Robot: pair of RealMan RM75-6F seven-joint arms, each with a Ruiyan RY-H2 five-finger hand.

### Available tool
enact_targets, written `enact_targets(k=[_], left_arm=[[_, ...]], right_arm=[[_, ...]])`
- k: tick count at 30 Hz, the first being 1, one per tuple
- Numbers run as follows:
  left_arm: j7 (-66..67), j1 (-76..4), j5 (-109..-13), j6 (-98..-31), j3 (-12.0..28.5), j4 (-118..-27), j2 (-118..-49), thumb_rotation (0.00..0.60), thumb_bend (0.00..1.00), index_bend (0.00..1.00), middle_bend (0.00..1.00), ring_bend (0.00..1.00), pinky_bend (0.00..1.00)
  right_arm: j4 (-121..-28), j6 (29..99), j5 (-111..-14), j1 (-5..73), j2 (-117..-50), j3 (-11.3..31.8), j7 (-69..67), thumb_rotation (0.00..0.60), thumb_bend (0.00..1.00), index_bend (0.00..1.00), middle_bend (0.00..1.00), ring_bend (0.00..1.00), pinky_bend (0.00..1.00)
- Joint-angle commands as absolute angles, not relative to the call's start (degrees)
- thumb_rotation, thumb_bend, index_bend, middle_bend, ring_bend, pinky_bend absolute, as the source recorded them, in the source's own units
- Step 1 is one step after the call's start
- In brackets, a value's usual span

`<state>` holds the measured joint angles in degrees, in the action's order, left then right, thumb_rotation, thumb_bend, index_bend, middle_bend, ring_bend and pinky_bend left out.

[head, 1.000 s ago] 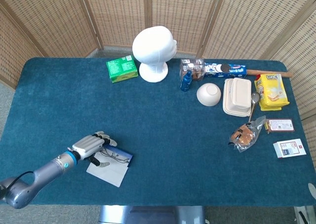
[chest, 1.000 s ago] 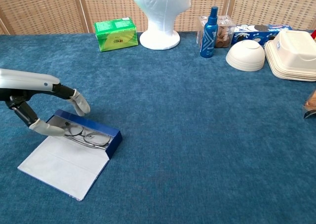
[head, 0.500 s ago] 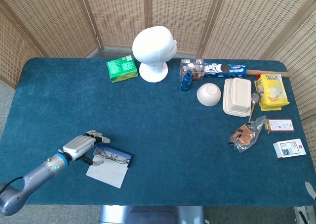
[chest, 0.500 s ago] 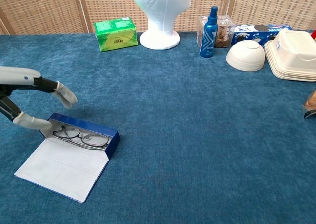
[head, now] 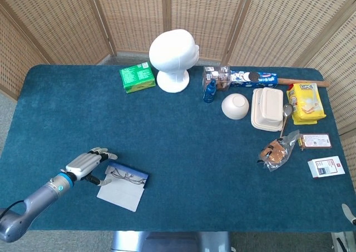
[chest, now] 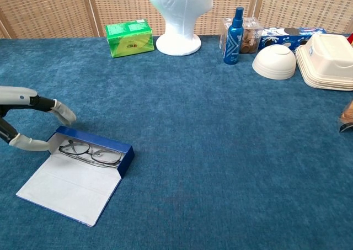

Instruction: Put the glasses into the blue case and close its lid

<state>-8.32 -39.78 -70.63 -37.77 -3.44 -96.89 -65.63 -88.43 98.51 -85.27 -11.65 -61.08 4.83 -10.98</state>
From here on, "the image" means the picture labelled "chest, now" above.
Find blue spray bottle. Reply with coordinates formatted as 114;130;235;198
223;7;245;66

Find thin-framed eyeglasses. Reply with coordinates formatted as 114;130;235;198
58;139;122;168

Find blue and white glasses case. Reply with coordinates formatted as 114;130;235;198
15;125;135;227

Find clear plastic cookie box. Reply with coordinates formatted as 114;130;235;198
220;17;264;55

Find woven bamboo folding screen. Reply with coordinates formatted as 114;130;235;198
0;0;353;40

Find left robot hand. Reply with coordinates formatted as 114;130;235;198
0;86;77;152

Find white upturned bowl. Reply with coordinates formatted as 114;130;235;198
252;44;297;81

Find green cardboard box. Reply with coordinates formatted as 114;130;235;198
104;19;155;58

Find stack of white trays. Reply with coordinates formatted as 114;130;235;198
295;45;353;92

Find blue sandwich cookie box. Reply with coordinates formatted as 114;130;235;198
259;26;328;52

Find white foam mannequin head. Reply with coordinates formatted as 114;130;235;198
144;0;215;56

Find bread in clear bag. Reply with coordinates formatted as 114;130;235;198
337;99;353;134

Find blue table cloth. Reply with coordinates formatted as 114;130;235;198
0;34;353;250

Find small beige pulp lunch box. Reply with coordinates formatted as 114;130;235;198
303;33;353;72

